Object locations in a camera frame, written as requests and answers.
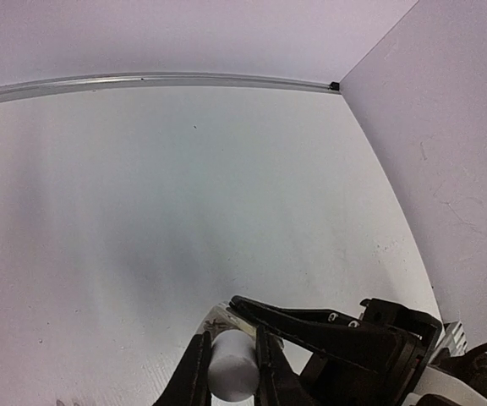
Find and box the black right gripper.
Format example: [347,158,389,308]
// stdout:
[229,295,443,405]

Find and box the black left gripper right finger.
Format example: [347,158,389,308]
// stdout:
[254,326,315,406]

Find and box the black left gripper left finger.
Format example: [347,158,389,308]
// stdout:
[153,332,212,406]

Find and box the white nail polish cap brush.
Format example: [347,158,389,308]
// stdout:
[207,330,260,403]

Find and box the clear nail polish bottle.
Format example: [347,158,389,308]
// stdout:
[196,301,256,339]

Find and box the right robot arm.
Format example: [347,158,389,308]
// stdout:
[230,296,487,405]

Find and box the mannequin hand with nails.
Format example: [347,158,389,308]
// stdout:
[55,398,82,406]

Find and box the aluminium front frame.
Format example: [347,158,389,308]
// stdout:
[436,321,468,359]

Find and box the aluminium table edge rail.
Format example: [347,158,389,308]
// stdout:
[0,72,341,103]

